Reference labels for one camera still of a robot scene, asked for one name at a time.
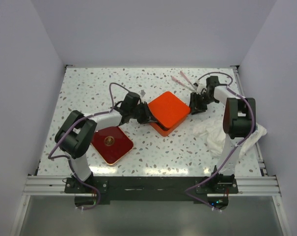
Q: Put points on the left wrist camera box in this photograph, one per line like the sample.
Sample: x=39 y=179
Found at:
x=142 y=93

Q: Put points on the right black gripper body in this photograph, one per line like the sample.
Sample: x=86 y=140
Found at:
x=203 y=100

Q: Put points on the orange compartment cookie box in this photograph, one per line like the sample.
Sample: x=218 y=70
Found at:
x=172 y=129

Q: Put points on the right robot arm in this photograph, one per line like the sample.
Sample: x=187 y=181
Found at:
x=238 y=123

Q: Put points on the red cookie tray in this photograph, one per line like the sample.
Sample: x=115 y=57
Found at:
x=111 y=144

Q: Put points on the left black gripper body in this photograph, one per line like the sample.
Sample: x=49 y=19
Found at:
x=139 y=113

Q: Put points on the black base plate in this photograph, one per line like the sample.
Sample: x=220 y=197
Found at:
x=104 y=190

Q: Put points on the orange box lid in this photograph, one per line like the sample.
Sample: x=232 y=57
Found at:
x=168 y=109

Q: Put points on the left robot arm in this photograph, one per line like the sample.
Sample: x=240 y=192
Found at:
x=76 y=134

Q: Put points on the white crumpled plastic bag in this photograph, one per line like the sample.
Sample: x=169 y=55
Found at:
x=212 y=129

